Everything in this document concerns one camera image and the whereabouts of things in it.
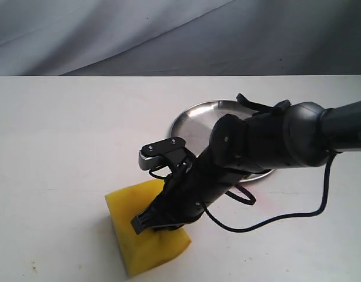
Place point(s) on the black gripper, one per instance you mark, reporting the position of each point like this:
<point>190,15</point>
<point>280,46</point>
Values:
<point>181,200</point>

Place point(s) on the grey backdrop cloth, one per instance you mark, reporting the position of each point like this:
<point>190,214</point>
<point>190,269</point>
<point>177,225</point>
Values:
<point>179,38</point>

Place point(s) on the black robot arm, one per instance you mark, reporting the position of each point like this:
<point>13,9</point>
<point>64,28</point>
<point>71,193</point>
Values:
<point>282,136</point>

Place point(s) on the yellow sponge block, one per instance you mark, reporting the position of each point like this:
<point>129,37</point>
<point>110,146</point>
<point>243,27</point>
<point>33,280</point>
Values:
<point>145,251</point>

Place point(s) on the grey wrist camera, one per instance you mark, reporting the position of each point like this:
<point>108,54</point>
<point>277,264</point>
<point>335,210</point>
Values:
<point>170,152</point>

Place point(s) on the round stainless steel plate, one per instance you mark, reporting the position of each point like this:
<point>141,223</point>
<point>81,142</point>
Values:
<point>195,124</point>

